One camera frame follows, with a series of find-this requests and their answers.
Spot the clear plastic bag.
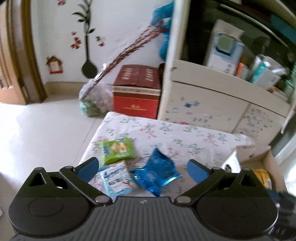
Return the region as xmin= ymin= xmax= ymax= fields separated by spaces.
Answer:
xmin=78 ymin=77 xmax=115 ymax=118

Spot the green carton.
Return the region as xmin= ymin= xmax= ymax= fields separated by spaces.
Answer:
xmin=285 ymin=69 xmax=296 ymax=98

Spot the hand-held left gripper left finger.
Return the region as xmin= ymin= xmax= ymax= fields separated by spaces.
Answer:
xmin=22 ymin=156 xmax=114 ymax=207

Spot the bundle of red sticks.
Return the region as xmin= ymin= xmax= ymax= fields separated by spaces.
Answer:
xmin=92 ymin=20 xmax=171 ymax=87

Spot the wooden door frame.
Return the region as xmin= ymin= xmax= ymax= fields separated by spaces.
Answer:
xmin=5 ymin=0 xmax=48 ymax=104

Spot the red house wall sticker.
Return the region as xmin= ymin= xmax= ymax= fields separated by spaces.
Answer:
xmin=45 ymin=55 xmax=63 ymax=75

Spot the white cabinet with stickers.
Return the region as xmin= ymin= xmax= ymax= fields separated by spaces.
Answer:
xmin=157 ymin=0 xmax=296 ymax=140

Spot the green snack packet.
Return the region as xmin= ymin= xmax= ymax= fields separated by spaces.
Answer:
xmin=99 ymin=137 xmax=137 ymax=166

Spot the white and blue carton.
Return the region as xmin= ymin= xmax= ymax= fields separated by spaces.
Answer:
xmin=206 ymin=19 xmax=246 ymax=75

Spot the plant wall sticker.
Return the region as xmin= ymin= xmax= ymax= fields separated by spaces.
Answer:
xmin=71 ymin=0 xmax=99 ymax=78

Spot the teal and white carton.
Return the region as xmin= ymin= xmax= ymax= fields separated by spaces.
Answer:
xmin=249 ymin=54 xmax=288 ymax=91

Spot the blue plastic bag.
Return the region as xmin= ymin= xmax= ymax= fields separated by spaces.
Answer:
xmin=150 ymin=0 xmax=175 ymax=60

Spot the large gold snack packet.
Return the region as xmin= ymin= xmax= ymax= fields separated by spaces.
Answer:
xmin=252 ymin=168 xmax=273 ymax=189

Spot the cardboard box with white label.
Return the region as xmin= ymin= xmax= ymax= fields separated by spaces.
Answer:
xmin=221 ymin=145 xmax=288 ymax=194

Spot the red flower wall sticker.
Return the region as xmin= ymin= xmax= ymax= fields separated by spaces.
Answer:
xmin=70 ymin=31 xmax=83 ymax=50

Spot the wooden door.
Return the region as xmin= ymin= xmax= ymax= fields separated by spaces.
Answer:
xmin=0 ymin=7 xmax=26 ymax=105

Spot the white and blue snack packet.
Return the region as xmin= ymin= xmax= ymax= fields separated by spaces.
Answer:
xmin=95 ymin=161 xmax=139 ymax=206

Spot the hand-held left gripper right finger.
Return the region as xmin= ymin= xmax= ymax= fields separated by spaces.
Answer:
xmin=173 ymin=159 xmax=267 ymax=207

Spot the red cardboard box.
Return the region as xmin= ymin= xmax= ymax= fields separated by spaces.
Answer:
xmin=112 ymin=64 xmax=165 ymax=120

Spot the small orange box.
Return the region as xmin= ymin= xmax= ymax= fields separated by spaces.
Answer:
xmin=235 ymin=62 xmax=249 ymax=78

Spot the floral tablecloth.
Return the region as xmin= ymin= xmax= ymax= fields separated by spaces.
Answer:
xmin=78 ymin=111 xmax=256 ymax=200

